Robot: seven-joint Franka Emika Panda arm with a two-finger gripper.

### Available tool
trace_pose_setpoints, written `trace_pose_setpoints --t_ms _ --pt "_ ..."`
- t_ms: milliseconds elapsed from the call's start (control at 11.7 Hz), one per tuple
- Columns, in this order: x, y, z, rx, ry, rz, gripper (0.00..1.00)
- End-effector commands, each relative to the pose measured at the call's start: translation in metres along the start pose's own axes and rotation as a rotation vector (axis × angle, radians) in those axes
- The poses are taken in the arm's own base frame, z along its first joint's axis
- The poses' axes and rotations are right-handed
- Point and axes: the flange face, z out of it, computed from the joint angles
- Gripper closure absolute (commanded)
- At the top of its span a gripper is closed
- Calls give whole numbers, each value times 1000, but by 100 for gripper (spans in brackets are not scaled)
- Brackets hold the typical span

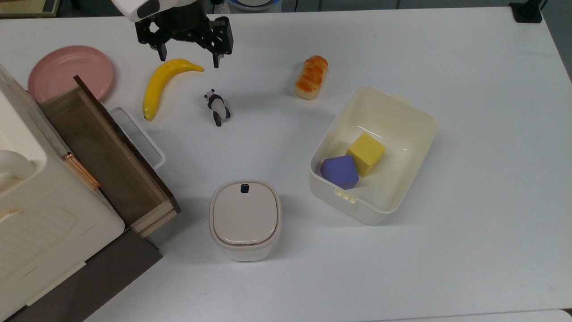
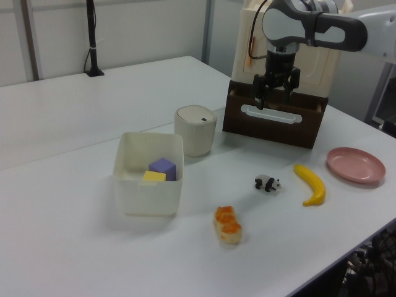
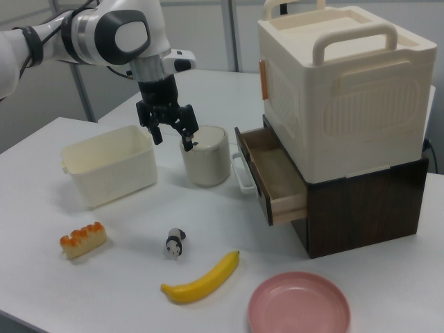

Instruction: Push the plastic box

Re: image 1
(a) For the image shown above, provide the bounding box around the purple foam block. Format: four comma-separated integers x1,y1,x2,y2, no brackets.
320,155,360,191

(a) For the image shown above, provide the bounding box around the cream plastic box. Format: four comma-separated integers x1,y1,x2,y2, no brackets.
309,85,438,225

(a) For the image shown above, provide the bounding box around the cream lidded trash bin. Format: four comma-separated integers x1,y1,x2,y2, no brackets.
209,180,282,263

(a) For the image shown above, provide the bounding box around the yellow toy banana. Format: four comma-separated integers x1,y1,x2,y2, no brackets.
142,59,204,122

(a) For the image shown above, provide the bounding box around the yellow framed board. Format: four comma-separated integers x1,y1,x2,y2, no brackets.
0,0,61,18

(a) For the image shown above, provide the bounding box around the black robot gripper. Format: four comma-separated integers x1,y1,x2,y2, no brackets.
135,5,234,69

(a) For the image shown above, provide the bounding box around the yellow foam cube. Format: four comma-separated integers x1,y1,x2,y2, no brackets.
346,132,387,177

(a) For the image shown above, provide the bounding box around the blue and white round object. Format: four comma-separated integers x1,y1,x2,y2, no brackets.
227,0,282,12

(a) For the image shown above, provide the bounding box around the pink plate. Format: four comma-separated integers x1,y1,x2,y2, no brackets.
28,45,115,105

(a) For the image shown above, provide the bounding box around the black table clamp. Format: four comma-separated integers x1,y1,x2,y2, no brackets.
509,0,544,24

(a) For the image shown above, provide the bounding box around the white toy faucet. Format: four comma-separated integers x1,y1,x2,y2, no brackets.
0,150,36,185

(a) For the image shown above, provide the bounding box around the brown wooden drawer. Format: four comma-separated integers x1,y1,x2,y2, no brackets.
40,75,181,238

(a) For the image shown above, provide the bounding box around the cream toy kitchen cabinet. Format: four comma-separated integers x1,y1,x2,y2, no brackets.
0,65,163,322

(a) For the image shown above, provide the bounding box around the small panda figurine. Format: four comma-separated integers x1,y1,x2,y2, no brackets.
204,89,231,127

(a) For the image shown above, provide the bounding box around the toy bread loaf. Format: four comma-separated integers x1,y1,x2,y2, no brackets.
294,55,329,101

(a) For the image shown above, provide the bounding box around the copper cabinet handle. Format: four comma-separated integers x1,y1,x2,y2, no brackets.
61,152,101,189

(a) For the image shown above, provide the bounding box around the white drawer handle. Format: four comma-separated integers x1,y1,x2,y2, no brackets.
106,105,166,170

